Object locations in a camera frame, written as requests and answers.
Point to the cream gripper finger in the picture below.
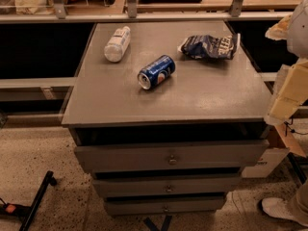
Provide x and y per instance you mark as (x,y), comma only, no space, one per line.
(289,92)
(279,30)

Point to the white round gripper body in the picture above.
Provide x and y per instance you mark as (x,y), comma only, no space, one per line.
(298,33)

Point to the blue pepsi can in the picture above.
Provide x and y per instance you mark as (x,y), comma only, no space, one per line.
(155,73)

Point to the white cardboard box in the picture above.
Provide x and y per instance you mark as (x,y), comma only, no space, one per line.
(281,143)

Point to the blue crumpled chip bag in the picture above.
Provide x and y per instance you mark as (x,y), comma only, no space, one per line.
(208,47)

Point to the top grey drawer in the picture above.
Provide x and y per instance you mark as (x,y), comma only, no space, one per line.
(170,155)

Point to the grey drawer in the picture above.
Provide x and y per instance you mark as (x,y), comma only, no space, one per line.
(164,206)
(170,155)
(166,185)

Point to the white shoe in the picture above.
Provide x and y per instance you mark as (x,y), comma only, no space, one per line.
(277,208)

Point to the grey drawer cabinet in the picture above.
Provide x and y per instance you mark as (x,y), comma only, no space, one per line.
(199,101)

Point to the clear plastic water bottle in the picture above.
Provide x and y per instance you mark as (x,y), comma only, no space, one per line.
(117,44)

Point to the bottom grey drawer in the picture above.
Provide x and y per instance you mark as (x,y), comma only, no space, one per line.
(164,206)

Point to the middle grey drawer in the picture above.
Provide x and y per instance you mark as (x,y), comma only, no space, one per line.
(166,185)

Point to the wooden shelf with clutter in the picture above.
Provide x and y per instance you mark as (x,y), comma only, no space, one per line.
(60,11)

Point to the black stand leg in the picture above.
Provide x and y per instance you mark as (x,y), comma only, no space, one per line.
(26,214)

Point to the grey metal shelf rail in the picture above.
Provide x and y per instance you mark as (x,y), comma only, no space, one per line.
(35,89)

